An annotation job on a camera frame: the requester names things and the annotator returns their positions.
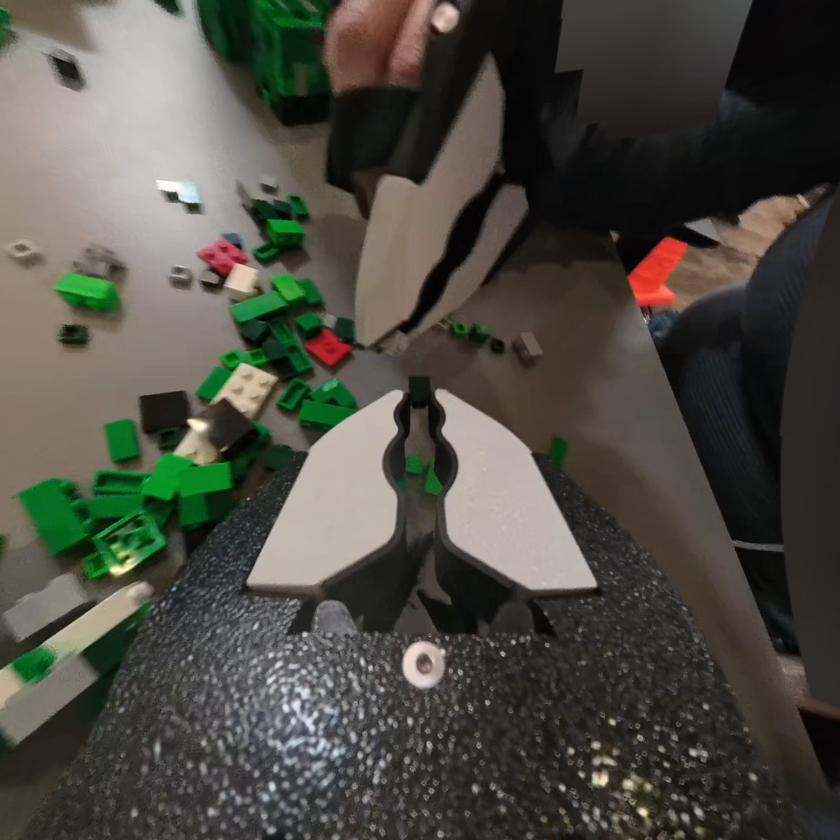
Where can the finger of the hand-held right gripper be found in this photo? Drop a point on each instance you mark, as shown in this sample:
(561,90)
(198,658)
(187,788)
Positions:
(499,223)
(420,229)

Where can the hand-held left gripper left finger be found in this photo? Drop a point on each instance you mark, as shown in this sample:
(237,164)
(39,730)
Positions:
(328,518)

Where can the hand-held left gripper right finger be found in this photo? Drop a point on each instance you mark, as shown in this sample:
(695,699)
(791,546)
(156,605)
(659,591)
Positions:
(518,518)

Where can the small light grey brick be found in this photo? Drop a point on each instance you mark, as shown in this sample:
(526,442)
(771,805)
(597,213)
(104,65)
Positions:
(394,342)

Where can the small green brick stack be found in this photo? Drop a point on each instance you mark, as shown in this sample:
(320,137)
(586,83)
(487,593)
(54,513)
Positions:
(418,387)

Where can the green bricks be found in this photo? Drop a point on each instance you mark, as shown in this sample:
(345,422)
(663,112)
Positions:
(87,292)

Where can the grey desk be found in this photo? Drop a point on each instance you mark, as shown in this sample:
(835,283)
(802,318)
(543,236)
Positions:
(98,164)

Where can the person's right hand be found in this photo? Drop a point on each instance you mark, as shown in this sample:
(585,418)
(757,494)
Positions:
(374,46)

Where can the dark grey square tile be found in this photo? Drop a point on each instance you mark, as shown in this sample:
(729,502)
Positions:
(229,426)

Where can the red flat tile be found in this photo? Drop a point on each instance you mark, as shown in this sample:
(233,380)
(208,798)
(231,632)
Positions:
(328,346)

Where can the white studded plate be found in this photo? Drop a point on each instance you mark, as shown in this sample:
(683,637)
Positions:
(253,384)

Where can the large green pixel-pattern model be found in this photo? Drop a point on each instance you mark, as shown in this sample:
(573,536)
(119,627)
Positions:
(289,59)

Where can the white brick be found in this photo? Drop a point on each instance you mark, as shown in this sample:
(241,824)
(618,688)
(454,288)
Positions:
(241,279)

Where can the black flat tile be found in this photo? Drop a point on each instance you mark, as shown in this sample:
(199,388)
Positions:
(164,412)

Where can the red square studded plate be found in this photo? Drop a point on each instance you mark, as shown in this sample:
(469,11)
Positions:
(223,254)

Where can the person's torso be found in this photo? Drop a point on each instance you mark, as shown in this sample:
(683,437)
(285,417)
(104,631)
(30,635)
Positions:
(722,407)

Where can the glossy corner tile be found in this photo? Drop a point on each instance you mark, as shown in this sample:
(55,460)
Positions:
(180,191)

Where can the large grey brick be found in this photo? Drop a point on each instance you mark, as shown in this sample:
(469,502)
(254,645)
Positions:
(39,607)

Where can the white grey long brick assembly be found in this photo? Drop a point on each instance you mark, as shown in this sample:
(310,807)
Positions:
(52,689)

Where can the dark grey flat tile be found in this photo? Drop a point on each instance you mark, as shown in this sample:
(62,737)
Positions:
(65,65)

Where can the grey bracket brick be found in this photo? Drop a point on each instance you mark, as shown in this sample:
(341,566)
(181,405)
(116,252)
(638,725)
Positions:
(98,259)

